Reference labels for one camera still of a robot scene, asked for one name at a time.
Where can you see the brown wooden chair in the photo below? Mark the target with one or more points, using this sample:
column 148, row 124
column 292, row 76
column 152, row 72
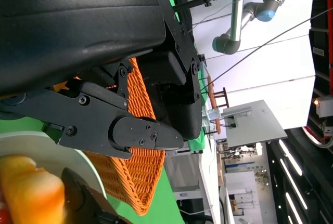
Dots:
column 214, row 99

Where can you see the silver blue industrial robot arm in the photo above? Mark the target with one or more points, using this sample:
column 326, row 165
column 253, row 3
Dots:
column 235, row 21

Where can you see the green tablecloth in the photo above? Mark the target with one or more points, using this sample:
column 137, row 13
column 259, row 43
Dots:
column 161, row 198

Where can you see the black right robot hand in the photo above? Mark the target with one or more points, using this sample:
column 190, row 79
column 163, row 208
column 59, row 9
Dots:
column 86, row 208

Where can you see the grey-green bowl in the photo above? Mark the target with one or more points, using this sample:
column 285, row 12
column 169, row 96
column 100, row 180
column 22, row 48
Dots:
column 39, row 143

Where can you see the orange striped bread roll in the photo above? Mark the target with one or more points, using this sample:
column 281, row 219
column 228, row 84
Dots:
column 31, row 190

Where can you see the orange wicker basket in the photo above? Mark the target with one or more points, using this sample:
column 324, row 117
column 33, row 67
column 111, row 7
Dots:
column 135, row 177

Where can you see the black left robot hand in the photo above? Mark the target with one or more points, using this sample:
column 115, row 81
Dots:
column 78, row 26

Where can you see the grey monitor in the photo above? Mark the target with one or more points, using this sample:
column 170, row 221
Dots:
column 255, row 125

